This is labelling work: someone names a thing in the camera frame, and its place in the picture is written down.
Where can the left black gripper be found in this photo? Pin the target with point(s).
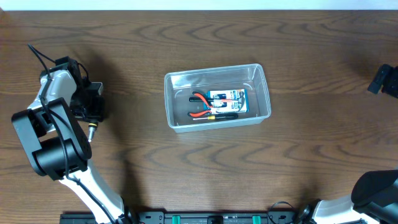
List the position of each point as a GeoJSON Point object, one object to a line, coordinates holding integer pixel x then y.
{"type": "Point", "coordinates": [97, 112]}

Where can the clear plastic container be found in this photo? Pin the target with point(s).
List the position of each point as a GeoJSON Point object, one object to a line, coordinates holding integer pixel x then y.
{"type": "Point", "coordinates": [178, 88]}

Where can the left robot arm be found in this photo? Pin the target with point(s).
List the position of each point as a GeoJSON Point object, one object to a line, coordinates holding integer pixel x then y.
{"type": "Point", "coordinates": [56, 131]}

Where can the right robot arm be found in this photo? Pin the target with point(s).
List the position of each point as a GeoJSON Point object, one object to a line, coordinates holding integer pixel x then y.
{"type": "Point", "coordinates": [373, 200]}

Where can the small black yellow screwdriver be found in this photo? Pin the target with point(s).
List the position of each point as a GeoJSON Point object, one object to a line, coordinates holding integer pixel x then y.
{"type": "Point", "coordinates": [226, 116]}

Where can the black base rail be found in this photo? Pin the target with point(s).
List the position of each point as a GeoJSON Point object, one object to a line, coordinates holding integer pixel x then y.
{"type": "Point", "coordinates": [214, 218]}

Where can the blue white screw box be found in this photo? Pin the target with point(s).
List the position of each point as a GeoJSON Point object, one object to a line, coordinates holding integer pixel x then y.
{"type": "Point", "coordinates": [230, 94]}

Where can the red handled pliers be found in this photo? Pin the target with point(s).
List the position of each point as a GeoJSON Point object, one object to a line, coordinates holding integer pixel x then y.
{"type": "Point", "coordinates": [211, 106]}

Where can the stubby yellow black screwdriver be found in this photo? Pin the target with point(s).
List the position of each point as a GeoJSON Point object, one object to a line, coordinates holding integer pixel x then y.
{"type": "Point", "coordinates": [92, 127]}

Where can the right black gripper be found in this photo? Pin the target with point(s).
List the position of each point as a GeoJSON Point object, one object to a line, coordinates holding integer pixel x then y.
{"type": "Point", "coordinates": [392, 87]}

